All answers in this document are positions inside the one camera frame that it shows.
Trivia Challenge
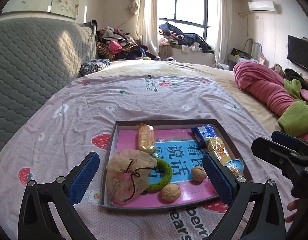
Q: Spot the person's right hand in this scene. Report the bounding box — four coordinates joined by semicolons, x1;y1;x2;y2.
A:
285;199;299;223

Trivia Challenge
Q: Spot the green fuzzy ring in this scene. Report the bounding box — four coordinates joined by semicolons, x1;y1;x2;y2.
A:
146;157;174;194

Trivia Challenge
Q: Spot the grey quilted headboard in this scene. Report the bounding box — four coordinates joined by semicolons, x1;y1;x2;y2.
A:
0;17;98;152

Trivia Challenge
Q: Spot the black television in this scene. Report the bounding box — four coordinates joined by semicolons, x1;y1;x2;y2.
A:
287;35;308;70

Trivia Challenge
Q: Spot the blue snack packet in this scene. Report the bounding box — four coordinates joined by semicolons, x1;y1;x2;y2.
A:
191;125;217;149

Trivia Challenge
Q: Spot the dark shallow tray box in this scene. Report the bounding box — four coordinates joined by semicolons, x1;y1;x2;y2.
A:
101;119;243;212

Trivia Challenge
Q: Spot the orange biscuit packet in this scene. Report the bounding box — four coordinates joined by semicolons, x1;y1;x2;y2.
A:
137;124;156;154

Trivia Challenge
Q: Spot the yellow snack packet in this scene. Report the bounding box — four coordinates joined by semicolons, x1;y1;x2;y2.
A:
207;137;231;165

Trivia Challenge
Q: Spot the walnut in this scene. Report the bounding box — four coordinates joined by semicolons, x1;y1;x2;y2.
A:
191;166;207;182
161;184;181;202

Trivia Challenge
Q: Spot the white air conditioner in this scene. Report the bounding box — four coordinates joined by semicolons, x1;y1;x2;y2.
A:
248;1;278;14

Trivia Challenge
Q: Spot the beige drawstring mesh pouch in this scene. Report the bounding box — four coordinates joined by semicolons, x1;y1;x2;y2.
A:
106;149;157;203

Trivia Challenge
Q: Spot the clothes pile on windowsill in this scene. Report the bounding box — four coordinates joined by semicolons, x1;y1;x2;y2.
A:
158;22;214;54

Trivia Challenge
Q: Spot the pink rolled blanket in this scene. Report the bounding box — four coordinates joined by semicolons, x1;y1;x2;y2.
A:
233;61;308;142

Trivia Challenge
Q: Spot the green fleece blanket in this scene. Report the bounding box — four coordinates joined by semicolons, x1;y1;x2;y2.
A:
278;79;308;137

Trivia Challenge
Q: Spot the cream window curtain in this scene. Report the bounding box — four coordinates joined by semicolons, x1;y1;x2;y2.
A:
128;0;158;56

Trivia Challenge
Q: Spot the red egg-shaped candy pack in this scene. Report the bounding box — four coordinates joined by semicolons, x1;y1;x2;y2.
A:
224;159;244;177

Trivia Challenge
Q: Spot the clothes pile beside bed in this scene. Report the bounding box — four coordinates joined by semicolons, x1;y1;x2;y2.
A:
78;27;160;77

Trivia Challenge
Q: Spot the pink strawberry print bedsheet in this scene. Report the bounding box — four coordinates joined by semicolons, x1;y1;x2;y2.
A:
0;74;295;240

